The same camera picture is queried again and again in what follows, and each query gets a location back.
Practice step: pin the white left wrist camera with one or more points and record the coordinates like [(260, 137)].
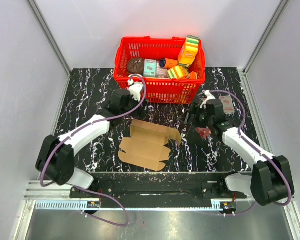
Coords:
[(136, 89)]

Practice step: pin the white Kamenoko sponge pack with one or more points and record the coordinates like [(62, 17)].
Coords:
[(228, 106)]

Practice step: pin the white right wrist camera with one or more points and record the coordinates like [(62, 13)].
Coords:
[(208, 96)]

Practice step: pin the small orange packet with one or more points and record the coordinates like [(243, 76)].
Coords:
[(192, 76)]

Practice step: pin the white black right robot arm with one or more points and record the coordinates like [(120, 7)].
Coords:
[(271, 179)]

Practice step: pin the pink white small box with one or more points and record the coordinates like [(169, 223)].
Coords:
[(161, 73)]

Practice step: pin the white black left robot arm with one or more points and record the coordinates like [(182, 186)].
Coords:
[(56, 159)]

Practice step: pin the left aluminium frame post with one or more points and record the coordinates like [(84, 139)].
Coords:
[(49, 35)]

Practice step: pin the right aluminium frame post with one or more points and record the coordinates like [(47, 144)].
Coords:
[(265, 35)]

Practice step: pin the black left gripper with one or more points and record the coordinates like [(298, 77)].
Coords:
[(136, 102)]

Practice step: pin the aluminium slotted rail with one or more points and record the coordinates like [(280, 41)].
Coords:
[(65, 197)]

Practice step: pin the brown cardboard box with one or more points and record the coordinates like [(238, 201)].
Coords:
[(146, 146)]

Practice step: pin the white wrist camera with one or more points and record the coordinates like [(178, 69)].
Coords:
[(136, 89), (208, 96)]

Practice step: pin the aluminium frame post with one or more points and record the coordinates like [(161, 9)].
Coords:
[(49, 35), (265, 35)]

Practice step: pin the small red plastic packet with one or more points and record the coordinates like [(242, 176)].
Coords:
[(203, 132)]

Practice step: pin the tall orange sponge pack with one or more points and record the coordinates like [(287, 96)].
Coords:
[(188, 51)]

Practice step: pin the teal white small box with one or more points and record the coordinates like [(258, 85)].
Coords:
[(150, 68)]

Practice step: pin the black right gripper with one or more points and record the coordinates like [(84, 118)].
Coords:
[(194, 109)]

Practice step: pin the red plastic shopping basket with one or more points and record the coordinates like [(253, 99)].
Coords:
[(160, 90)]

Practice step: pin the orange cylindrical can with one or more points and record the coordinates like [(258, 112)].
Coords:
[(167, 63)]

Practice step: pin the yellow green sponge pack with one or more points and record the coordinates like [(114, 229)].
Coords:
[(177, 72)]

